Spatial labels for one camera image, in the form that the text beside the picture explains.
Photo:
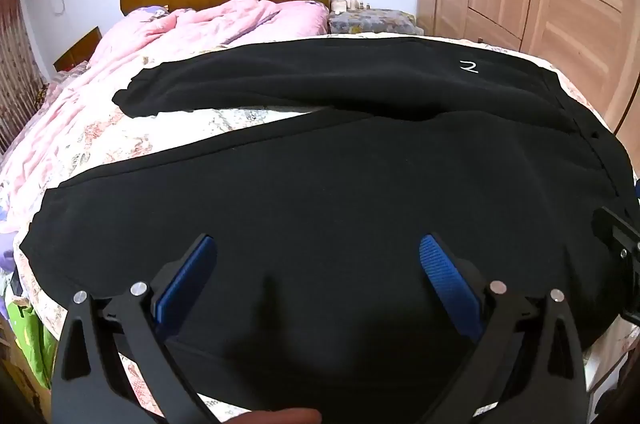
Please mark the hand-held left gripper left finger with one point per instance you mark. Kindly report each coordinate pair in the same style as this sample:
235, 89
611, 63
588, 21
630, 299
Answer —
185, 284

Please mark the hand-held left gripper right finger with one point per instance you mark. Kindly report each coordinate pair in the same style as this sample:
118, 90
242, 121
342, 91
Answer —
450, 284

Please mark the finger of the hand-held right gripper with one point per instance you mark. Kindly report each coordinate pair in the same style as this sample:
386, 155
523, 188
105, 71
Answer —
617, 236

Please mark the black pants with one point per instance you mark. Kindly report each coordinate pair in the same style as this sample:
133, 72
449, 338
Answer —
325, 204

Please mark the person's left hand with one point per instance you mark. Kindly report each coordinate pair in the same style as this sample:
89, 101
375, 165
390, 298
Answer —
280, 417

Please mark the green bag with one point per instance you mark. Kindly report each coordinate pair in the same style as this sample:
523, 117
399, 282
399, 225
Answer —
35, 344

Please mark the floral bed sheet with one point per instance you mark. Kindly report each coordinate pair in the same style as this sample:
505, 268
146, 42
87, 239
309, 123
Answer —
225, 121

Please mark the pink quilt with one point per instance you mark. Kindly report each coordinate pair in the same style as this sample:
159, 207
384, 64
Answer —
100, 104

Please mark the wooden bedside cabinet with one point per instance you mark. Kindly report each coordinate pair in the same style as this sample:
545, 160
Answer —
77, 51

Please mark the nightstand with patterned cover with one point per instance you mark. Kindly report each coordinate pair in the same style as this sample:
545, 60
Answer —
372, 23

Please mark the reddish striped curtain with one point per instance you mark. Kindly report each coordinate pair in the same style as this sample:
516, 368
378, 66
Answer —
17, 69

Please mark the purple pillow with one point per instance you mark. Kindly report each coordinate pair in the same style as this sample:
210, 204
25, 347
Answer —
149, 11

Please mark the small white jar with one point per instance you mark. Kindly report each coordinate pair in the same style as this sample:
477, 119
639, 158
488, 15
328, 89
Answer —
338, 6

